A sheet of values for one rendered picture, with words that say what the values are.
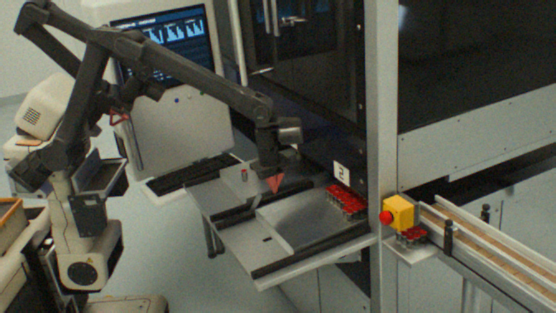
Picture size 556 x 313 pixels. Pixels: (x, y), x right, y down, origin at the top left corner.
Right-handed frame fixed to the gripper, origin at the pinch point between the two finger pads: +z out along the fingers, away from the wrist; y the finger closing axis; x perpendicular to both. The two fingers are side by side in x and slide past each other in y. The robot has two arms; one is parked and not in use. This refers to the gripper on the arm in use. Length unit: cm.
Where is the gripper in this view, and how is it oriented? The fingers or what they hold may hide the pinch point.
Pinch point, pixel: (274, 190)
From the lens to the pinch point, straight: 143.0
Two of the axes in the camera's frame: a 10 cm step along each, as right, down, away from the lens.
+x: -4.5, -3.3, 8.3
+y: 8.8, -3.0, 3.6
